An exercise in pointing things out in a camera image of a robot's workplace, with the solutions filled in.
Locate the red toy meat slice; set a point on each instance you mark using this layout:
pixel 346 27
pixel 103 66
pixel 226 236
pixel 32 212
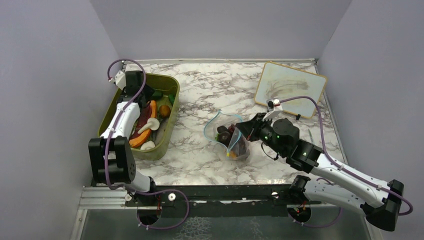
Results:
pixel 141 121

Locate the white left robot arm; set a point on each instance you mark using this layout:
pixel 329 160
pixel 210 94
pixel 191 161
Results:
pixel 111 157

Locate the white toy mushroom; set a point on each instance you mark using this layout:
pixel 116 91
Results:
pixel 152 124

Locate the green toy cucumber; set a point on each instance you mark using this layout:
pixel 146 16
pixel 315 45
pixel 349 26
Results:
pixel 157 95

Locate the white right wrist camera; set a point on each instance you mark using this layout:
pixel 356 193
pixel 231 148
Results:
pixel 274 108

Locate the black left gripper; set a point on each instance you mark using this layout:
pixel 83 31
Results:
pixel 148 91

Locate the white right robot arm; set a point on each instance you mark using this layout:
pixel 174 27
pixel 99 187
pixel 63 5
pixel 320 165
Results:
pixel 378 200

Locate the olive green plastic bin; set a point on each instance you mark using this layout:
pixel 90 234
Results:
pixel 157 144

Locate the clear zip top bag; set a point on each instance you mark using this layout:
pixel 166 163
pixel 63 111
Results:
pixel 238 143

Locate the small orange toy fruit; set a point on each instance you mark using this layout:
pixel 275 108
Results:
pixel 164 111

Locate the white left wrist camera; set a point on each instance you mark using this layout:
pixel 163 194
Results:
pixel 119 80

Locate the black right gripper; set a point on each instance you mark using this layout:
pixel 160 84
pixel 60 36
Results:
pixel 250 128

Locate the red toy grapes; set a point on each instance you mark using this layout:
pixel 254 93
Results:
pixel 231 128

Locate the aluminium frame rail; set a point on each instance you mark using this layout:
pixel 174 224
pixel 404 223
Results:
pixel 102 214

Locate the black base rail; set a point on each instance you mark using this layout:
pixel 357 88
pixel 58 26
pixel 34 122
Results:
pixel 217 201

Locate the yellow framed whiteboard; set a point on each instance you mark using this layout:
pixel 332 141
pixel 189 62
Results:
pixel 278 81

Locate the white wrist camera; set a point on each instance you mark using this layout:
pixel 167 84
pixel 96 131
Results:
pixel 119 80
pixel 274 108

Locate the small green toy pepper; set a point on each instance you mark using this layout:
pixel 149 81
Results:
pixel 171 98

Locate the orange toy pumpkin slice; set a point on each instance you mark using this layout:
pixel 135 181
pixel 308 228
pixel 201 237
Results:
pixel 144 136

